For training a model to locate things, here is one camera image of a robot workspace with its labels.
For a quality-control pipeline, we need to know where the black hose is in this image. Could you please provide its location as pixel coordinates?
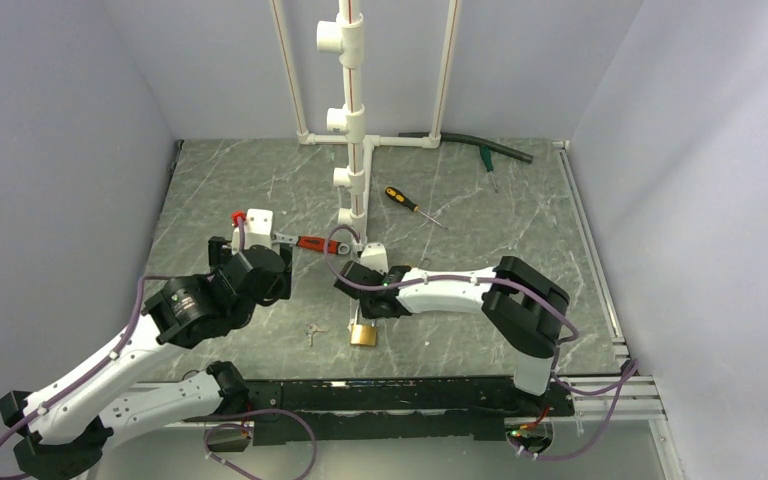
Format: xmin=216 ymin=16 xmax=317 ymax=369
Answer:
xmin=398 ymin=131 xmax=534 ymax=165

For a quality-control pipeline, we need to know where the large brass padlock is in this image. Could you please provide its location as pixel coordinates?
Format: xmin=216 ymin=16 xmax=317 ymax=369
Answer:
xmin=349 ymin=319 xmax=378 ymax=347

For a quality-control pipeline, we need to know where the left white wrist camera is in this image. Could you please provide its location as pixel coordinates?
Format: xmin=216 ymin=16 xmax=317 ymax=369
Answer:
xmin=230 ymin=208 xmax=279 ymax=254

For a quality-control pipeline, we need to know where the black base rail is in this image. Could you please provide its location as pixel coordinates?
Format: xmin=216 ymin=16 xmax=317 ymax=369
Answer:
xmin=208 ymin=375 xmax=575 ymax=446

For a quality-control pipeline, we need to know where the white PVC pipe frame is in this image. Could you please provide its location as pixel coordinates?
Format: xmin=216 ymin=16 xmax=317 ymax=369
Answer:
xmin=268 ymin=0 xmax=460 ymax=254

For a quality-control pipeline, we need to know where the silver key bunch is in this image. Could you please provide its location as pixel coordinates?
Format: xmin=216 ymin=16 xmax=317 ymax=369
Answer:
xmin=305 ymin=324 xmax=328 ymax=348

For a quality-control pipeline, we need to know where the aluminium frame rail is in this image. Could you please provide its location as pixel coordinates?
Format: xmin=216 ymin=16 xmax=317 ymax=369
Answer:
xmin=65 ymin=377 xmax=687 ymax=480

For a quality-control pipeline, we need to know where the yellow black screwdriver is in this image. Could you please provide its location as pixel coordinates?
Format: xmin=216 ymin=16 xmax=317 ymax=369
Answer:
xmin=385 ymin=186 xmax=445 ymax=228

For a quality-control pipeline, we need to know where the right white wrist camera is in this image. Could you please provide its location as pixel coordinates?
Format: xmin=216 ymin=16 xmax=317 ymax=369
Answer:
xmin=359 ymin=242 xmax=389 ymax=273

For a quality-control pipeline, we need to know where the green screwdriver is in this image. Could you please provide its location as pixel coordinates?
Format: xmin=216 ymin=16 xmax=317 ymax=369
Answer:
xmin=479 ymin=145 xmax=499 ymax=193

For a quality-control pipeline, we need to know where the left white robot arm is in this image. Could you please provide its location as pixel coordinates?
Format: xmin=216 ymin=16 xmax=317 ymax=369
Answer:
xmin=0 ymin=245 xmax=293 ymax=479

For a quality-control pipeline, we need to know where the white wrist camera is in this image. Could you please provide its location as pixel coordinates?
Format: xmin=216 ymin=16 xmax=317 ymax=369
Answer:
xmin=230 ymin=208 xmax=279 ymax=254
xmin=359 ymin=242 xmax=389 ymax=273

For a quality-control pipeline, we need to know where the red handled adjustable wrench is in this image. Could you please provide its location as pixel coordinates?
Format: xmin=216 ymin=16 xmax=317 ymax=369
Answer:
xmin=271 ymin=232 xmax=352 ymax=255

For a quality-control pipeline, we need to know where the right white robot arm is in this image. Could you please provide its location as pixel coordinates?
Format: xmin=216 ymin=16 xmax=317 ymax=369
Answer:
xmin=334 ymin=256 xmax=575 ymax=415

